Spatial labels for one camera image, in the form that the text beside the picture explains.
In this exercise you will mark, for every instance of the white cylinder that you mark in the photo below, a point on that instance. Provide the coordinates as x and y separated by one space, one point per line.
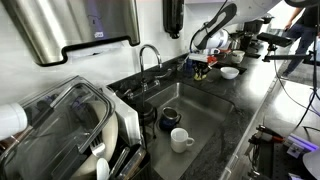
11 120

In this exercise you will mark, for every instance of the dark blue mug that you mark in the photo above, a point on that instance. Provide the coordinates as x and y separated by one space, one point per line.
168 120

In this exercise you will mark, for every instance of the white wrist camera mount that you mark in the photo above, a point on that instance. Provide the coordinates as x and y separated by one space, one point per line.
200 57

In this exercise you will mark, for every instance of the stainless paper towel dispenser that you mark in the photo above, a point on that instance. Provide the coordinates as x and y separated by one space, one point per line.
66 26

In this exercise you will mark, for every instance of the person in blue jeans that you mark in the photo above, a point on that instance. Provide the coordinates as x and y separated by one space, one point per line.
300 36

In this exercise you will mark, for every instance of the black wall soap dispenser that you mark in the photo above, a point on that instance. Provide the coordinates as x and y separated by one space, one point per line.
173 16

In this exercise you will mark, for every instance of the cream ceramic mug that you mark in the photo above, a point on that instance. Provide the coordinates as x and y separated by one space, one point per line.
237 57

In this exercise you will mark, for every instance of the small blue bottle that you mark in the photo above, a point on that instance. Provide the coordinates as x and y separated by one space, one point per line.
188 65

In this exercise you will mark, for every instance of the chrome gooseneck faucet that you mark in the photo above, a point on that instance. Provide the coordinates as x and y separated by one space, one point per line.
142 61

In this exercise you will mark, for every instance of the black countertop mat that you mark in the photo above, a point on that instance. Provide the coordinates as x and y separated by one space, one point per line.
242 69

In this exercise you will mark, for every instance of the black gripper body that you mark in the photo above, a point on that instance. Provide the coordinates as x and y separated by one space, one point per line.
202 65

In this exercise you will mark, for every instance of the black coffee canister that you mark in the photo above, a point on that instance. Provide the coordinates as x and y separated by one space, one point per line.
246 40

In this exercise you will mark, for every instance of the black camera on mount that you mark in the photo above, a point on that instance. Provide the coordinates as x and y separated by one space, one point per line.
273 38

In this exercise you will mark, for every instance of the purple lit device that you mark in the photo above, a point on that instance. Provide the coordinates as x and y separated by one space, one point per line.
303 143

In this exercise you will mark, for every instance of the black dish rack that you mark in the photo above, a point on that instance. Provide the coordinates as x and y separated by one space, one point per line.
140 166

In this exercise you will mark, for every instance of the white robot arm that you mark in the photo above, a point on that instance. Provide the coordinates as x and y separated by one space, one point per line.
233 13

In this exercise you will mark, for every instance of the white plastic tray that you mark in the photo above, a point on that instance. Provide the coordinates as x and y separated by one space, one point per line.
128 120

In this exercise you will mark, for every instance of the white bowl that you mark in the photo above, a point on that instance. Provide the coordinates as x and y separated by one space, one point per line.
229 73

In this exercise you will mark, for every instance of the large white plate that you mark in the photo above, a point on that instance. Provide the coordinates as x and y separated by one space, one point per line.
111 133

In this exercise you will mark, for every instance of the white mug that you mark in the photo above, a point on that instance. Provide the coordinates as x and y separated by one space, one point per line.
179 141

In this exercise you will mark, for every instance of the white round object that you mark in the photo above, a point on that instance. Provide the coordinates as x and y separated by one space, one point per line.
313 163

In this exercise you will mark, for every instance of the stainless steel sink basin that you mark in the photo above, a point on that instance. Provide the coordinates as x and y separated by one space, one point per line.
200 110

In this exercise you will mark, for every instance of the white spoon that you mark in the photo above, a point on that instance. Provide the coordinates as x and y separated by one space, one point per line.
102 169

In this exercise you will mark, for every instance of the black coffee machine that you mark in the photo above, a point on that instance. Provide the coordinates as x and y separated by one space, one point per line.
255 25

